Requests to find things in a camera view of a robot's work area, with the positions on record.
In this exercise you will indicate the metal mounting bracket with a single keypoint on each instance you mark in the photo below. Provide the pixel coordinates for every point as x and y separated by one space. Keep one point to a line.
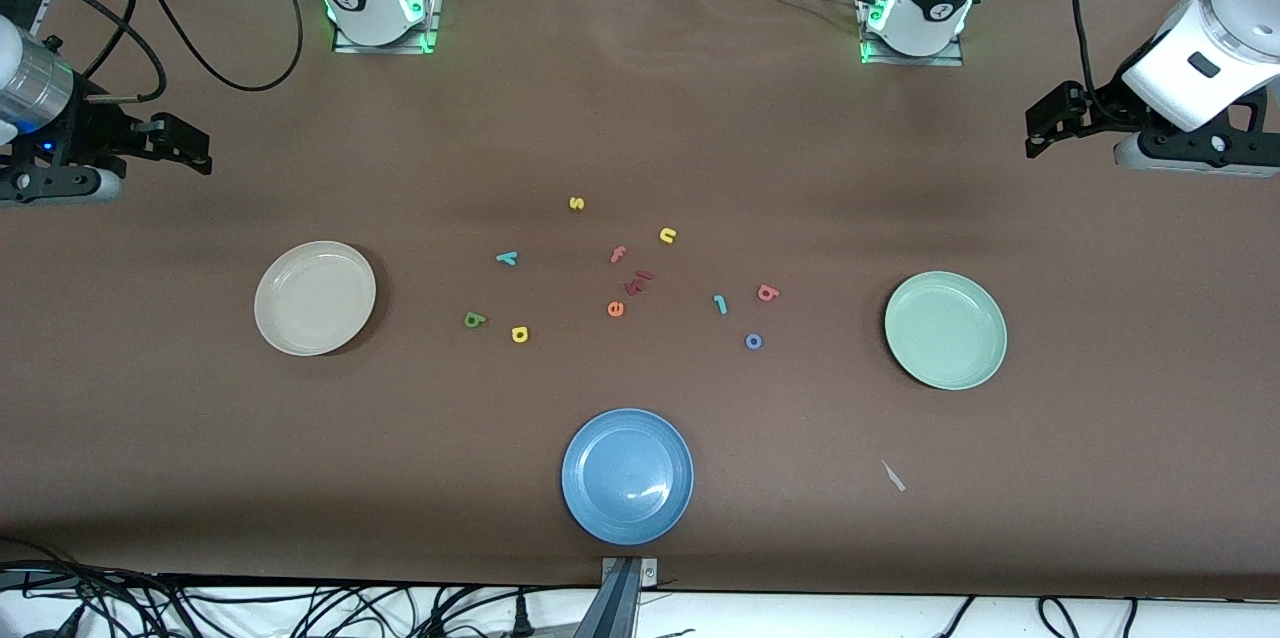
625 588

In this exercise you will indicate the pink letter b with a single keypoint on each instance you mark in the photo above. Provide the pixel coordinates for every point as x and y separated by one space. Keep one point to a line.
768 293

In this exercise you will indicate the blue plate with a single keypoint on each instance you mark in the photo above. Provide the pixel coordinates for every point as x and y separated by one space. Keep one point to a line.
627 476

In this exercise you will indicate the black power plug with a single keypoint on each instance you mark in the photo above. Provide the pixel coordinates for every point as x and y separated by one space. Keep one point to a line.
520 618

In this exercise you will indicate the light green plate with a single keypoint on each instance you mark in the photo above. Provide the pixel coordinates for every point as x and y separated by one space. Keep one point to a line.
945 330

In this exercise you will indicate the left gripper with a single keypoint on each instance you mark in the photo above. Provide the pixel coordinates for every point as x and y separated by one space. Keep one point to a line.
1103 105

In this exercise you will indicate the green letter b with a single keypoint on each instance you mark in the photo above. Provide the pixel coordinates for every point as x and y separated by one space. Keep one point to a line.
475 320

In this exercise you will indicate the beige brown plate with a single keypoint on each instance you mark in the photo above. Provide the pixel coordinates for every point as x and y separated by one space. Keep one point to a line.
315 298

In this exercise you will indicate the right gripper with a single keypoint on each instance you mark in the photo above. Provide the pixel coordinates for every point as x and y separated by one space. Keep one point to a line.
88 131

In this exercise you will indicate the teal letter y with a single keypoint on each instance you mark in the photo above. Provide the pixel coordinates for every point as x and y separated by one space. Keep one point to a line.
507 258

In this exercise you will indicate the brown table cover sheet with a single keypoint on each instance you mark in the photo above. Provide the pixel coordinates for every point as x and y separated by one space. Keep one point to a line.
640 118

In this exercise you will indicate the aluminium frame rail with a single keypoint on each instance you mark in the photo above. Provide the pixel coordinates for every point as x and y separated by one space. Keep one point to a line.
44 10

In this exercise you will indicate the white tape scrap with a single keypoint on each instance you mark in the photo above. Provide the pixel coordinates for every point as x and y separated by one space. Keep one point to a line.
893 476

